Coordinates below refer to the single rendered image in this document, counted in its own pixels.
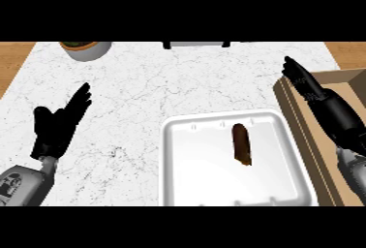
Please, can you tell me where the grey appliance with black legs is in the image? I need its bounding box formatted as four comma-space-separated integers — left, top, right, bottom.
161, 42, 233, 50

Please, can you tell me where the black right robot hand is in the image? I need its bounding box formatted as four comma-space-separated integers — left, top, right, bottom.
280, 55, 366, 153

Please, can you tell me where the brown cardboard box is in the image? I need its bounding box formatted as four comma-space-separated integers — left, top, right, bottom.
272, 68, 366, 207

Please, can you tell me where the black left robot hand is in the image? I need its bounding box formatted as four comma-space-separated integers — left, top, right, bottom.
28, 81, 93, 160

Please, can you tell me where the white plastic tray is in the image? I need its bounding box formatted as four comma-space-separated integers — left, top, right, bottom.
159, 108, 320, 207

